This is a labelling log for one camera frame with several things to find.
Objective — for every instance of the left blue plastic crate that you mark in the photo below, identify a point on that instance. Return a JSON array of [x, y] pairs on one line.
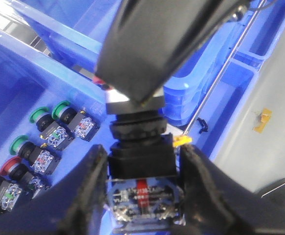
[[29, 80]]

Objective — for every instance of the green push button far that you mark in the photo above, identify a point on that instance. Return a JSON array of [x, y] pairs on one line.
[[79, 123]]

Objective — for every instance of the green push button middle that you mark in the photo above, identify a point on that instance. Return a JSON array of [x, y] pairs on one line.
[[55, 135]]

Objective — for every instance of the right blue plastic crate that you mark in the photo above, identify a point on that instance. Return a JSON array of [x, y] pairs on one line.
[[75, 31]]

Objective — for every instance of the blue plastic crate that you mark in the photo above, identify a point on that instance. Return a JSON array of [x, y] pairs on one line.
[[29, 80], [75, 31]]

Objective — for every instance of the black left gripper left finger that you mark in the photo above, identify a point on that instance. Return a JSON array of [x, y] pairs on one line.
[[74, 206]]

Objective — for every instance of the green push button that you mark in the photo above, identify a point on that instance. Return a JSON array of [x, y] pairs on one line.
[[41, 160], [55, 135], [79, 123]]

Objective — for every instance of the yellow tape piece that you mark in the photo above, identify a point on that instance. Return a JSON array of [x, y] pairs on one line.
[[265, 117]]

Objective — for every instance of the green push button near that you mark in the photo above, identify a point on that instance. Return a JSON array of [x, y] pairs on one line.
[[41, 160]]

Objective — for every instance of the red push button lower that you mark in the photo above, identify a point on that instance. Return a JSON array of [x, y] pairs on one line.
[[9, 194]]

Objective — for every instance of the thin steel rod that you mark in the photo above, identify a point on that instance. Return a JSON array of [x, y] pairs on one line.
[[233, 51]]

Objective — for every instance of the red mushroom push button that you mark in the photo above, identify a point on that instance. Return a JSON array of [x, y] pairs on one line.
[[143, 190]]

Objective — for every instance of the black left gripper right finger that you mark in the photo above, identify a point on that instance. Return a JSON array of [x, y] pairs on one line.
[[214, 204]]

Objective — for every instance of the red push button upper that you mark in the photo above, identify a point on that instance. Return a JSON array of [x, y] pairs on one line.
[[25, 177]]

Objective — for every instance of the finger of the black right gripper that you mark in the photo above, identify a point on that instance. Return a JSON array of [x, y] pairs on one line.
[[149, 40]]

